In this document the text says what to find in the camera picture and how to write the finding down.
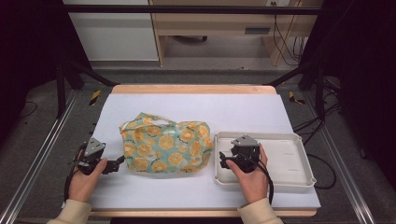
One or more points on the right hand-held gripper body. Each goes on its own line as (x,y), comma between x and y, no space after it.
(246,154)

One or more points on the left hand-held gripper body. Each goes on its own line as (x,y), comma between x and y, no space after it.
(93,149)

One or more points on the orange print cloth bag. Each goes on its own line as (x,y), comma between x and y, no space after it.
(166,147)

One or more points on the person's right hand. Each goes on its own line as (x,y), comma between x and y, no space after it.
(253,183)

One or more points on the person's left hand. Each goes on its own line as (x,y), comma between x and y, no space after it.
(84,186)

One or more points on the white plastic tray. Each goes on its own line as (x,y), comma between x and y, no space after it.
(286,161)

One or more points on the yellow black tape strip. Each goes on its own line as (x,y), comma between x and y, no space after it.
(294,98)
(95,97)

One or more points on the white table mat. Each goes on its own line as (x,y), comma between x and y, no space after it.
(193,109)

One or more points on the black metal stand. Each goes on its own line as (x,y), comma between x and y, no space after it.
(319,90)
(60,87)

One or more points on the wooden table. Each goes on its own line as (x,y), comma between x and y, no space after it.
(193,89)

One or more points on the white cabinet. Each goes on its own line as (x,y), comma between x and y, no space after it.
(115,34)

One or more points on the black curtain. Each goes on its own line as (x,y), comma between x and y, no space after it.
(28,46)
(364,77)

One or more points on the wooden desk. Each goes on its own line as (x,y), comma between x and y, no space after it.
(218,23)

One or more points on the aluminium rail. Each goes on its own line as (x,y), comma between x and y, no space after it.
(342,168)
(40,155)

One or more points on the black horizontal frame bar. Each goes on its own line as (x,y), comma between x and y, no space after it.
(186,10)

